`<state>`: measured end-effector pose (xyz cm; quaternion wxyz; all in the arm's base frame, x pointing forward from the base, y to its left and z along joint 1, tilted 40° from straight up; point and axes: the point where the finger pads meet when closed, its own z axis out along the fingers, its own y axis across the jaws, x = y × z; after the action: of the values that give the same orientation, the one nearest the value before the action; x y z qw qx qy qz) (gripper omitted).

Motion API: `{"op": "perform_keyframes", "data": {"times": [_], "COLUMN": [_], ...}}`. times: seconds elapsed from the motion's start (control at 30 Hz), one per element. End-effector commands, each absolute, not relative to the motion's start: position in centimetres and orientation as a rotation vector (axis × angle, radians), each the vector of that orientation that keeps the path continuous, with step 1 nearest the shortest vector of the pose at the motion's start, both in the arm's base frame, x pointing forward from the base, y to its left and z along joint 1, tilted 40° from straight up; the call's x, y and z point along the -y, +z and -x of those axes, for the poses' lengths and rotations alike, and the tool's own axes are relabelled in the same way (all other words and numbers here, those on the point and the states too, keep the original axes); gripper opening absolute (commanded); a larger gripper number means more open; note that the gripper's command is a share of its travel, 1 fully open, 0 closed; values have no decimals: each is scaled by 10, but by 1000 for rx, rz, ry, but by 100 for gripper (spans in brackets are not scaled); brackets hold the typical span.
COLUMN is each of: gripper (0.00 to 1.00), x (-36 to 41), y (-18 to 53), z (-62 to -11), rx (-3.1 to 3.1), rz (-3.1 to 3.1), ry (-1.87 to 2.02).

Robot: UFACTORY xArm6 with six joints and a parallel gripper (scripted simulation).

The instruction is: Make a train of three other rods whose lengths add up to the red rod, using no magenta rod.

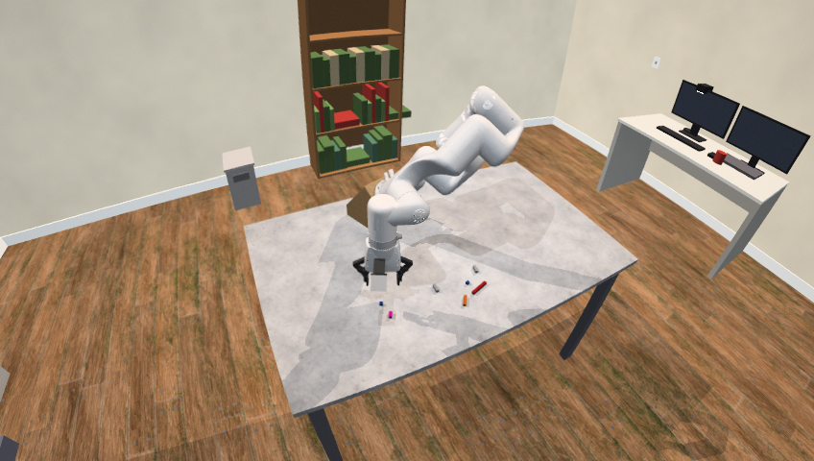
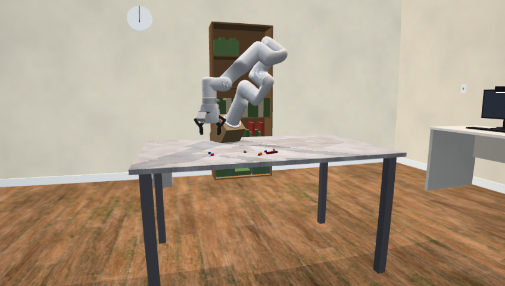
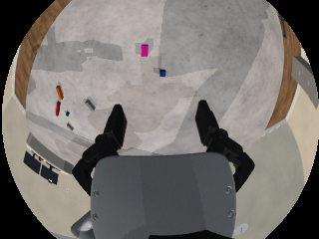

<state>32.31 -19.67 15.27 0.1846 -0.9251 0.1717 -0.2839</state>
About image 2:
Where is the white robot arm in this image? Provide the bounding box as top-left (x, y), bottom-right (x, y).
top-left (202, 36), bottom-right (288, 128)

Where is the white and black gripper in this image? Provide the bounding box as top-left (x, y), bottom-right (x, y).
top-left (194, 103), bottom-right (226, 135)

